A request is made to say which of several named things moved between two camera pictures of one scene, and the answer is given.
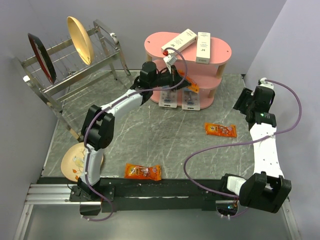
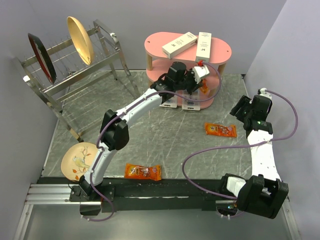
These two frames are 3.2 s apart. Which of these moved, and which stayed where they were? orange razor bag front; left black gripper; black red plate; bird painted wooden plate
Moved: left black gripper
Stayed: bird painted wooden plate; orange razor bag front; black red plate
